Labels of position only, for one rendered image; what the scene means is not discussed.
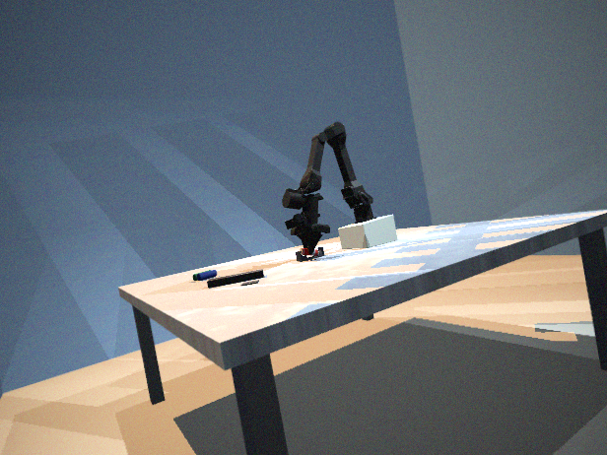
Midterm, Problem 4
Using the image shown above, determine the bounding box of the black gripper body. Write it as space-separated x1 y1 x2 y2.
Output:
291 210 330 235

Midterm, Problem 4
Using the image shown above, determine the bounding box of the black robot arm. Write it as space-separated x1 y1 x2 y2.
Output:
282 122 376 229

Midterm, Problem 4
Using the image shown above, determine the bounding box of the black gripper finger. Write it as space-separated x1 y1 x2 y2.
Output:
297 234 308 248
305 233 323 254

